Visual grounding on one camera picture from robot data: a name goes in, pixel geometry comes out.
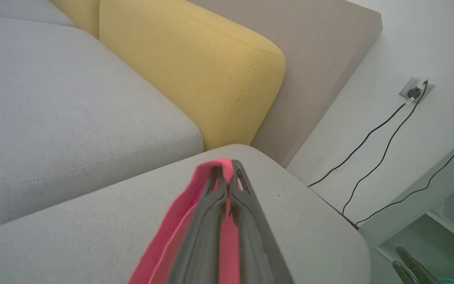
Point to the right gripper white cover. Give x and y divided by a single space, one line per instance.
449 281

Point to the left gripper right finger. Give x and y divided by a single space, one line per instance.
256 252

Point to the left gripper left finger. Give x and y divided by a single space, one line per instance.
201 244

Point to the red garment with white band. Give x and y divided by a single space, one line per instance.
172 232

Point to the white shelf unit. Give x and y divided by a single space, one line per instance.
392 230

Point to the black round plug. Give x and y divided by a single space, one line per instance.
413 93

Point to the large yellow sofa back cushion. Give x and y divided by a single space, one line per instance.
195 67

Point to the white plug adapter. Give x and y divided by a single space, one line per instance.
422 84

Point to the grey sofa seat cushion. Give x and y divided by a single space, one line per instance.
53 118
14 10

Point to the small yellow sofa back cushion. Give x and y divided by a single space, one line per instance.
79 14

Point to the grey wall socket plate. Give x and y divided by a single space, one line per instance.
407 83

